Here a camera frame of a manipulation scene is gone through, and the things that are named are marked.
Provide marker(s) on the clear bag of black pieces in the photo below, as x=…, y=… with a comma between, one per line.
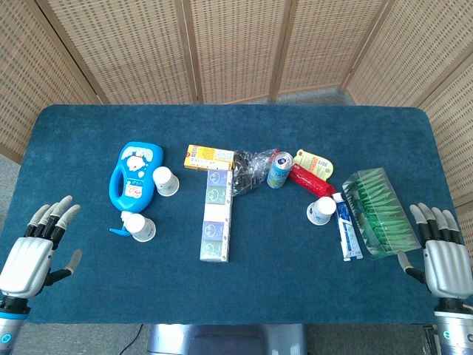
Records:
x=251, y=170

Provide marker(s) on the blue table cloth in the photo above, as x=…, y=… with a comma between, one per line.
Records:
x=258, y=288

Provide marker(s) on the yellow cardboard box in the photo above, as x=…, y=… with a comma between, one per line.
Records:
x=207, y=157

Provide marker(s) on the yellow green packet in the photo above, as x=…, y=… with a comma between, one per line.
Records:
x=314, y=162

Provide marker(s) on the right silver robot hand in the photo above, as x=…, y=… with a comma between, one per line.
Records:
x=445, y=266

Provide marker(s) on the white paper cup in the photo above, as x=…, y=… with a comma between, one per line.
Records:
x=138, y=225
x=164, y=179
x=321, y=211

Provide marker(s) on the red foil packet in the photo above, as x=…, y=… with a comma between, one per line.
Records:
x=308, y=183

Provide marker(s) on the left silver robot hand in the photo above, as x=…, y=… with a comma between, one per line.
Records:
x=27, y=262

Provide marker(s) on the long tissue pack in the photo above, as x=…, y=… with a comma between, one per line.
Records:
x=216, y=222

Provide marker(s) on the bamboo folding screen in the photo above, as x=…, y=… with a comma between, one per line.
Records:
x=236, y=44

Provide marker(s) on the clear box of green sachets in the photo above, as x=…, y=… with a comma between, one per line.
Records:
x=384, y=218

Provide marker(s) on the light blue drink can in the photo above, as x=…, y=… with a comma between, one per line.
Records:
x=279, y=174

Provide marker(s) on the white blue toothpaste tube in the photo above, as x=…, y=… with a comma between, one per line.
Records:
x=347, y=229

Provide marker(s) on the blue pump bottle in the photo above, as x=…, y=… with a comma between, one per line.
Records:
x=136, y=174

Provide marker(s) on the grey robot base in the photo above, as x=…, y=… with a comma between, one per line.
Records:
x=221, y=340

